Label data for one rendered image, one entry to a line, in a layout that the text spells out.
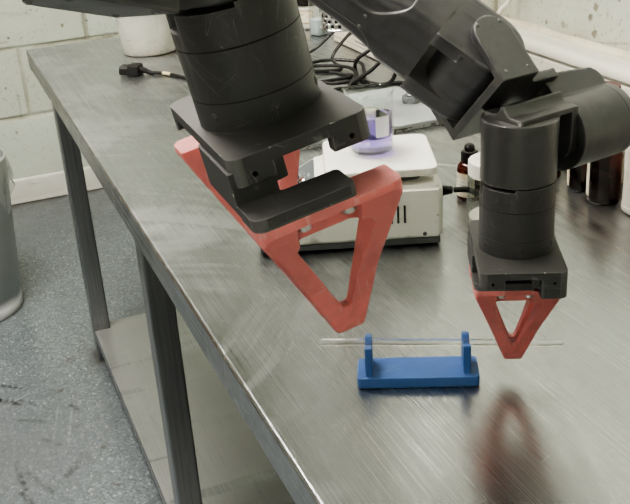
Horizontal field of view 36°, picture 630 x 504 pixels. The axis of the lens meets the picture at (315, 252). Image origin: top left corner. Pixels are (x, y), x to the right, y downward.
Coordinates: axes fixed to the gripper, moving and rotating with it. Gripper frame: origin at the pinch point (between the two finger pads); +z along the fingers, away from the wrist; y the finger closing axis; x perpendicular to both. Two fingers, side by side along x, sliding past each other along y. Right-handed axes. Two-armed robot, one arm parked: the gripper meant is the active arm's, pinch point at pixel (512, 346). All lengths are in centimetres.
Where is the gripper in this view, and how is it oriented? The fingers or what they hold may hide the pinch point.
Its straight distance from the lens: 82.1
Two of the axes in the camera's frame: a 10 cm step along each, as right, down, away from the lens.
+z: 0.5, 9.1, 4.2
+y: 0.6, -4.2, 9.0
